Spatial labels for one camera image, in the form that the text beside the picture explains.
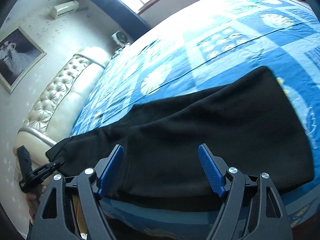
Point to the black pants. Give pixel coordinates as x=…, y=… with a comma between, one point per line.
x=249, y=123

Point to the framed wedding photo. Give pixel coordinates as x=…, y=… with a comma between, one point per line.
x=19, y=54

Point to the white wall air conditioner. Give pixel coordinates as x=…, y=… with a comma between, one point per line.
x=63, y=9

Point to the dark blue curtain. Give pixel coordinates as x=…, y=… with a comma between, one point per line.
x=127, y=19

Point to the white desk fan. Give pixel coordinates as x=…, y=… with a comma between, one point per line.
x=120, y=38

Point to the blue patterned bedspread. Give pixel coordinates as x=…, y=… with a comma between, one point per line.
x=211, y=43

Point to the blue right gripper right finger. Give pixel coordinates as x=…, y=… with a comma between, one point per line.
x=215, y=169

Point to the cream tufted leather headboard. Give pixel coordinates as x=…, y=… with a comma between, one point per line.
x=52, y=116

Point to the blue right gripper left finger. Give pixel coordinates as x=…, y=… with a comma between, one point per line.
x=107, y=170

